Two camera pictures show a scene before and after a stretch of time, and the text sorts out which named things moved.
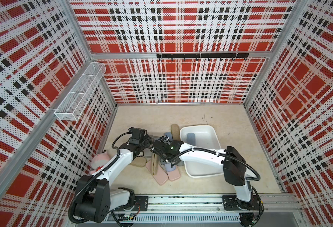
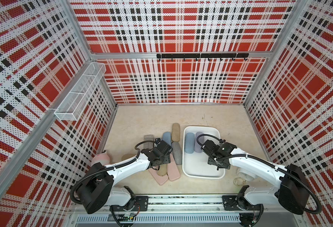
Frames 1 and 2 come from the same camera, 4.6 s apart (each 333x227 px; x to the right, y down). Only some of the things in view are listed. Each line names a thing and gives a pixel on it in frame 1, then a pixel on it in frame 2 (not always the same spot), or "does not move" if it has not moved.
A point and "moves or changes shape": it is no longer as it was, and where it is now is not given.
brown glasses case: [154, 163] moves or changes shape
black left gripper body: [146, 142] -> [164, 159]
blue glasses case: [169, 135] does not move
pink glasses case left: [161, 177] does not move
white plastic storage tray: [206, 136] does not move
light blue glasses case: [190, 137] does not move
